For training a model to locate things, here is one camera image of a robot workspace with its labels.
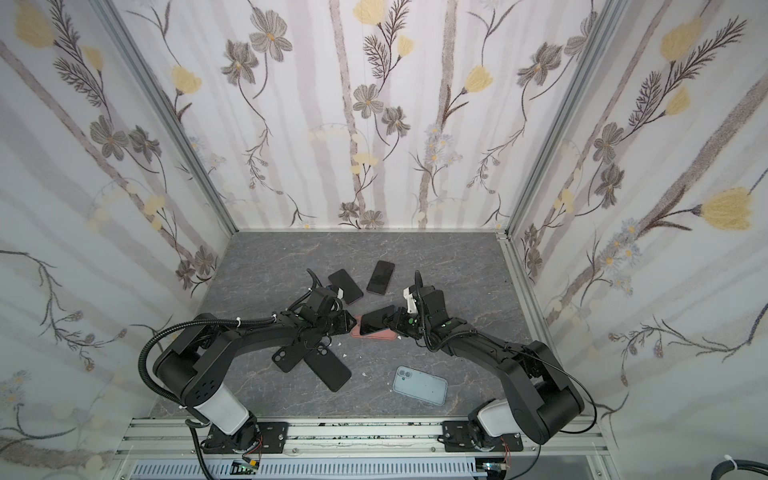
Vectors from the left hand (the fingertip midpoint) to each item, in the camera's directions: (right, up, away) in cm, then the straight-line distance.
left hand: (351, 315), depth 92 cm
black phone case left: (-19, -12, -4) cm, 23 cm away
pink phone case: (+11, -5, -3) cm, 12 cm away
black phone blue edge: (+7, -2, +1) cm, 7 cm away
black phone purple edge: (-1, +7, +7) cm, 10 cm away
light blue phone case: (+21, -18, -9) cm, 29 cm away
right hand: (+8, +2, -8) cm, 12 cm away
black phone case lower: (-4, -15, -8) cm, 18 cm away
